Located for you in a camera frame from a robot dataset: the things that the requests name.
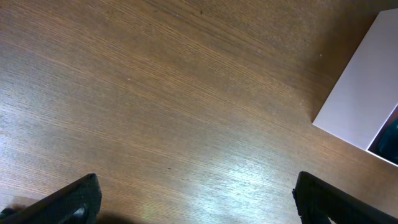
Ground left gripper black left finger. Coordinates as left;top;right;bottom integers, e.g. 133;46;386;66
1;173;102;224

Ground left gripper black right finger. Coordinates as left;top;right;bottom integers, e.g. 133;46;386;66
292;171;397;224

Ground white box, pink interior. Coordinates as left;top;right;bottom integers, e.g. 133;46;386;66
313;9;397;155

